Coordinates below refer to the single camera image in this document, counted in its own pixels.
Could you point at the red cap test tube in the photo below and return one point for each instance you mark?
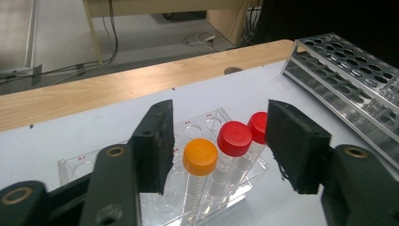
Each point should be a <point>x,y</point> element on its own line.
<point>258,125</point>
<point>234,138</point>

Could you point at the clear acrylic tube rack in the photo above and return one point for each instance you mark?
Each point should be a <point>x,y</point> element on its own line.
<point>204,121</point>

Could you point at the orange cap test tube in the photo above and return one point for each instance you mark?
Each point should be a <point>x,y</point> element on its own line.
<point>200,157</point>

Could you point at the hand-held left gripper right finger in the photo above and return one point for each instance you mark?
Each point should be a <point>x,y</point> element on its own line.
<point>298,147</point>

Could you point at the beige wooden desk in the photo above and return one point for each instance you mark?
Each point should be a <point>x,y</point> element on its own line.
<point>232,22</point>

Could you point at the metal tube rack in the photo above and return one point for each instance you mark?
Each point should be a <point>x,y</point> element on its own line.
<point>316,47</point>

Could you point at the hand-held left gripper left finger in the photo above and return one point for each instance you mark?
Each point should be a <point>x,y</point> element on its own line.
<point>155,147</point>

